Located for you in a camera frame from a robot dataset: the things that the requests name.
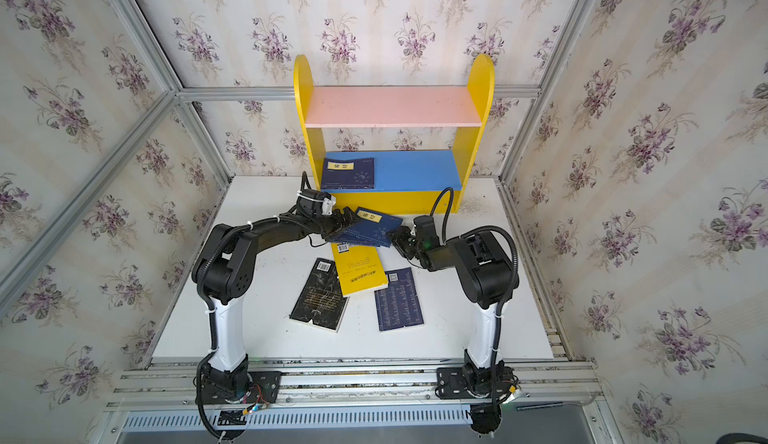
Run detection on navy book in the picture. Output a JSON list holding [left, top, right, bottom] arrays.
[[321, 158, 375, 190], [328, 234, 374, 247], [346, 207, 403, 247]]

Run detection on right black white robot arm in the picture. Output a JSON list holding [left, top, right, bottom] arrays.
[[388, 215, 520, 382]]

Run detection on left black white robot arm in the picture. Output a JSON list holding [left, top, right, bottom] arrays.
[[191, 189, 360, 376]]

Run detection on yellow paperback book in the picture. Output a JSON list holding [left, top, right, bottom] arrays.
[[332, 244, 389, 297]]

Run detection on dark blue text-covered book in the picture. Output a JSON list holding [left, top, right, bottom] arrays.
[[374, 268, 424, 332]]

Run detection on black paperback book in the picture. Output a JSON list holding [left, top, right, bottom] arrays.
[[289, 258, 348, 332]]

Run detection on yellow pink blue bookshelf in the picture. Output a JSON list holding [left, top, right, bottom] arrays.
[[293, 55, 495, 215]]

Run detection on white ventilation grille strip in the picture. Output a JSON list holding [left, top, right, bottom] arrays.
[[122, 404, 471, 433]]

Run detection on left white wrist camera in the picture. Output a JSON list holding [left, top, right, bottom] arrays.
[[297, 189, 336, 217]]

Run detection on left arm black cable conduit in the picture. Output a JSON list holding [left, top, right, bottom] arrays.
[[191, 171, 313, 439]]

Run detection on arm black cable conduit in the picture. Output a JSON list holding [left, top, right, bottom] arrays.
[[429, 187, 520, 385], [191, 171, 313, 439]]

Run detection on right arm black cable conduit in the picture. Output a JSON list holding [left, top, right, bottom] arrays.
[[429, 187, 520, 385]]

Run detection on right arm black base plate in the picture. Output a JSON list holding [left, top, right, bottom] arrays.
[[435, 362, 519, 401]]

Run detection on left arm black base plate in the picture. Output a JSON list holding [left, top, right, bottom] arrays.
[[193, 367, 282, 405]]

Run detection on aluminium mounting rail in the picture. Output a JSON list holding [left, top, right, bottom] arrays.
[[106, 360, 605, 411]]

